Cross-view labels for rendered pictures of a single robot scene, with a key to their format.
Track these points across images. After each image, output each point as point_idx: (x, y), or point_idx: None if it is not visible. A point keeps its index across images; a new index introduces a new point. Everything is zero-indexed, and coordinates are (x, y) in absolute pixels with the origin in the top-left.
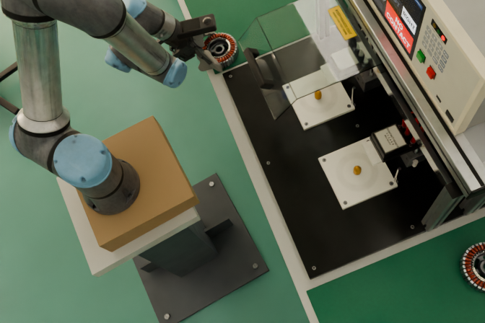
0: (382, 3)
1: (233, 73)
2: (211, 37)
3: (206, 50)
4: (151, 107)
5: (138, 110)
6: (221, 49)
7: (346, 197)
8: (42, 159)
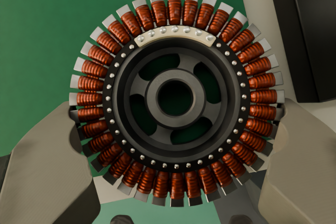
0: None
1: (331, 44)
2: (98, 127)
3: (294, 198)
4: (102, 208)
5: (102, 222)
6: (163, 87)
7: None
8: None
